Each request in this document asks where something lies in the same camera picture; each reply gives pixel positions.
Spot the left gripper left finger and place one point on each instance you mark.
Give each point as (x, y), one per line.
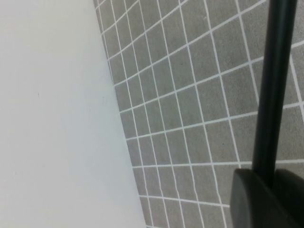
(249, 204)

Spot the gray white-grid table cloth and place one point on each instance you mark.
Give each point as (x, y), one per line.
(190, 118)

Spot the black pen with silver tip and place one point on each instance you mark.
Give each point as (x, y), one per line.
(273, 83)

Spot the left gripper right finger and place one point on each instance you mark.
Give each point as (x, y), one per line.
(291, 194)

